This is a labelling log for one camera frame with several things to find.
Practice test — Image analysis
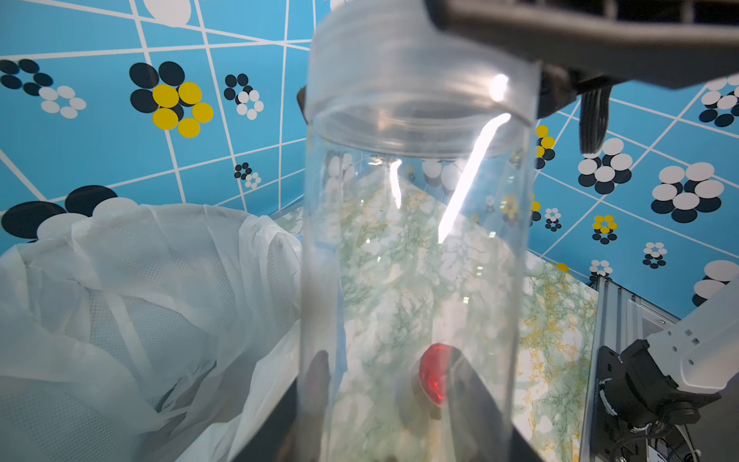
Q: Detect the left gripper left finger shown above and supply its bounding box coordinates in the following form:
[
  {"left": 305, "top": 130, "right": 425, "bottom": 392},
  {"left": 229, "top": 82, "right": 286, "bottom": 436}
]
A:
[{"left": 236, "top": 350, "right": 331, "bottom": 461}]

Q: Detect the clear plastic jar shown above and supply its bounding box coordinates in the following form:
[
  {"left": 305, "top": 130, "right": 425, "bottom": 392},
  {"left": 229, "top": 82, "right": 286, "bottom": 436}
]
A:
[{"left": 298, "top": 1, "right": 541, "bottom": 461}]

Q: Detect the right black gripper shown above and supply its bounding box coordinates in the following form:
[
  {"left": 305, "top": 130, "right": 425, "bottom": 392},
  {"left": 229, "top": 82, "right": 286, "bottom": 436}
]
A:
[{"left": 425, "top": 1, "right": 738, "bottom": 119}]

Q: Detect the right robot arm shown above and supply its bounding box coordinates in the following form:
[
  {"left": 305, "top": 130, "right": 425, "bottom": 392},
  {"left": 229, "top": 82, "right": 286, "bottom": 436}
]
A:
[{"left": 426, "top": 1, "right": 738, "bottom": 461}]

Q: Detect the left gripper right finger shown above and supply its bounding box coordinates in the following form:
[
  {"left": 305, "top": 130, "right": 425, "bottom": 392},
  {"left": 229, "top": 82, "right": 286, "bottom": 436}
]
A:
[{"left": 446, "top": 348, "right": 542, "bottom": 462}]

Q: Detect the white bin liner bag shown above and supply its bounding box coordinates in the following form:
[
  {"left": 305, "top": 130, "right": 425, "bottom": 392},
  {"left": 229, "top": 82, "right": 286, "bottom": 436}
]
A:
[{"left": 1, "top": 198, "right": 301, "bottom": 461}]

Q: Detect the right aluminium corner post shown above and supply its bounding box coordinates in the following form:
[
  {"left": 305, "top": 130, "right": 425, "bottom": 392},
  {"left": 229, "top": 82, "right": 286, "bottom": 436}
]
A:
[{"left": 579, "top": 276, "right": 680, "bottom": 461}]

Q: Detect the far red-lid jar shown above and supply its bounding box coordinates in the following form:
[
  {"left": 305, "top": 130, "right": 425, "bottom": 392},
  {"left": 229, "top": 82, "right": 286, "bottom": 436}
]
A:
[{"left": 396, "top": 343, "right": 459, "bottom": 438}]

